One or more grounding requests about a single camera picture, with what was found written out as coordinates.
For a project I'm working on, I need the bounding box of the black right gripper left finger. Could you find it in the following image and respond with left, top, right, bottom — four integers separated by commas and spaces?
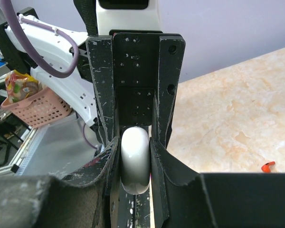
0, 137, 120, 228

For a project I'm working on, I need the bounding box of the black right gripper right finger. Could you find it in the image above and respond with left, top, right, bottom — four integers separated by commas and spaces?
150, 139, 285, 228

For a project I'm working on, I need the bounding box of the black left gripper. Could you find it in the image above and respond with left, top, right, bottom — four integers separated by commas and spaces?
86, 30, 186, 149

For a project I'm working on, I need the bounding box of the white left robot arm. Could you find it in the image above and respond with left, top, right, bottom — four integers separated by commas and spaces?
0, 0, 185, 147

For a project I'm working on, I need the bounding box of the orange earbud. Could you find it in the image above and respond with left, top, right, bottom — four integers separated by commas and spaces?
261, 161, 276, 173

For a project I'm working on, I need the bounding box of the pink plastic basket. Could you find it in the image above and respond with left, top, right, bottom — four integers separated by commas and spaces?
0, 87, 72, 128

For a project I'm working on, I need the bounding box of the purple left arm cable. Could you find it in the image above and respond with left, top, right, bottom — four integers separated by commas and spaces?
0, 0, 103, 150

